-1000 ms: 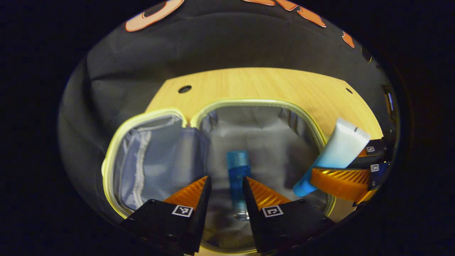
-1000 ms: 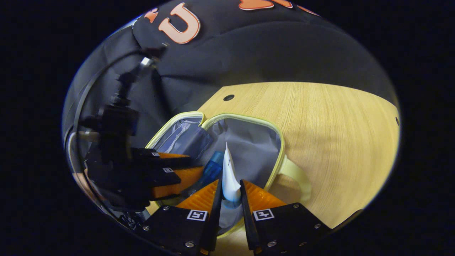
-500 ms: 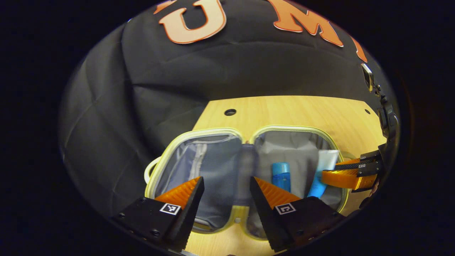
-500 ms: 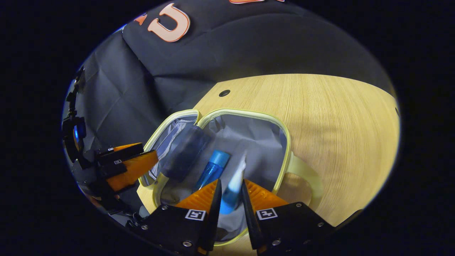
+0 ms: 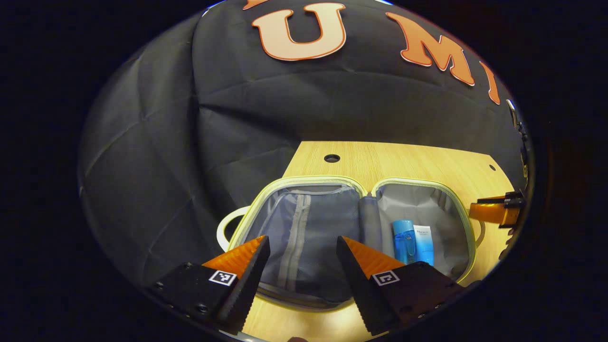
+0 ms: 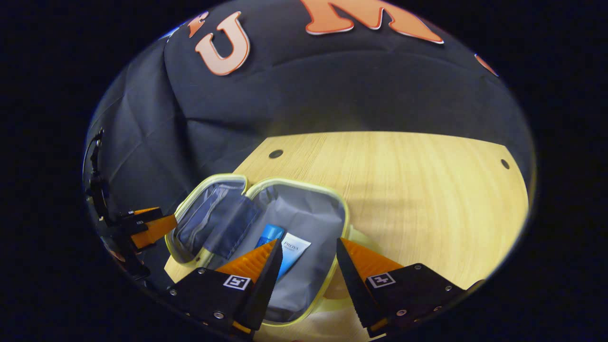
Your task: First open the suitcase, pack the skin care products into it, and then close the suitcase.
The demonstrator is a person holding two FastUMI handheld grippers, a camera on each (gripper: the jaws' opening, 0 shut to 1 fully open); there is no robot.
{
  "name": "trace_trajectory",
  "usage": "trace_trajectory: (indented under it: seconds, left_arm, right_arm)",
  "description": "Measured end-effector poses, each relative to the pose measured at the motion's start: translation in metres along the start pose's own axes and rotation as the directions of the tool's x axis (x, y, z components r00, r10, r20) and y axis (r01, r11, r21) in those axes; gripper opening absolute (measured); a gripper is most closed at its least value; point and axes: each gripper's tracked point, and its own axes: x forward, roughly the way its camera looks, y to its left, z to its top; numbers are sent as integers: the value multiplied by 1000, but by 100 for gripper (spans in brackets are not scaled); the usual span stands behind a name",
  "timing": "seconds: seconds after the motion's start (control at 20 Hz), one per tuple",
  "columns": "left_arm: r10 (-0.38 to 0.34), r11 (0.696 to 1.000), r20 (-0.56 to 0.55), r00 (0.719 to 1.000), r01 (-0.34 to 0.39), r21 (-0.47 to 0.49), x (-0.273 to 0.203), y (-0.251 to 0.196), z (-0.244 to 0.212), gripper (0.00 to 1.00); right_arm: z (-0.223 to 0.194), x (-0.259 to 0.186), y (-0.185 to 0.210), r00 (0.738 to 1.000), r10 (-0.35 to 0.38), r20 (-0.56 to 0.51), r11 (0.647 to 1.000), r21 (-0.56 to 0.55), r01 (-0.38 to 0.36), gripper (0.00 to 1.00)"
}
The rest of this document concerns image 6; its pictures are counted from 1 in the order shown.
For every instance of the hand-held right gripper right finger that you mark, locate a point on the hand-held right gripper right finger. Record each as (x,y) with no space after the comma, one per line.
(354,289)

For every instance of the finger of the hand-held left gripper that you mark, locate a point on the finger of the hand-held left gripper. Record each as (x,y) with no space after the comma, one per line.
(135,227)
(142,217)

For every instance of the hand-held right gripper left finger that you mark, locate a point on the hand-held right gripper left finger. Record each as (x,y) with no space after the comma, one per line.
(268,285)

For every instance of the white blue cream tube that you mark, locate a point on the white blue cream tube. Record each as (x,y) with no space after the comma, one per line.
(294,249)

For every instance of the pale yellow suitcase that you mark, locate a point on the pale yellow suitcase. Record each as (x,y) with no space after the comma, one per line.
(308,213)

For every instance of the black backdrop cloth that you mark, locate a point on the black backdrop cloth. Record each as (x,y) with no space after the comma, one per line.
(332,95)

